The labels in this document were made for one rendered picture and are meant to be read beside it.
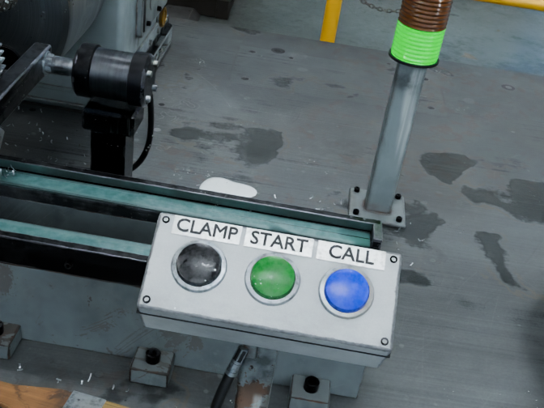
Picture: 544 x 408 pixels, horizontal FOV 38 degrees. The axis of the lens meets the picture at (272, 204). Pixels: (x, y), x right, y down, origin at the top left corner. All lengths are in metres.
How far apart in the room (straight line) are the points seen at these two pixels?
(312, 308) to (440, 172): 0.77
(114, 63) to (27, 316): 0.28
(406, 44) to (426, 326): 0.34
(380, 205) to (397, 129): 0.12
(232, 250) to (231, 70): 0.97
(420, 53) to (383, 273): 0.50
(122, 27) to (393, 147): 0.44
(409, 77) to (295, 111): 0.38
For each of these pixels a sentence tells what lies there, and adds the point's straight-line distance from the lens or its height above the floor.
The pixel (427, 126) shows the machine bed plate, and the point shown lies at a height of 0.80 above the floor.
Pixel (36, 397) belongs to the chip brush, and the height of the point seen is 0.81.
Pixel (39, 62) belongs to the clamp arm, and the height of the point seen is 1.02.
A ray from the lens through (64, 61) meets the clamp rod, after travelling 0.92.
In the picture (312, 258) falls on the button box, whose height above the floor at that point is 1.08.
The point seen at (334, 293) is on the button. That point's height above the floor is 1.07.
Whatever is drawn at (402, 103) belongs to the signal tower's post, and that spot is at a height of 0.97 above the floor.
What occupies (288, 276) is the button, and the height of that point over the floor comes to 1.07.
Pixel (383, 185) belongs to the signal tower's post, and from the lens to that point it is 1.10.
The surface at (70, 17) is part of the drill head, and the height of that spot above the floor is 1.04.
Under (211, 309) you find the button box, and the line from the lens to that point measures 0.53.
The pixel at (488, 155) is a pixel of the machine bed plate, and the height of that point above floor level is 0.80.
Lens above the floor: 1.39
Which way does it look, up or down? 33 degrees down
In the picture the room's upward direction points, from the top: 9 degrees clockwise
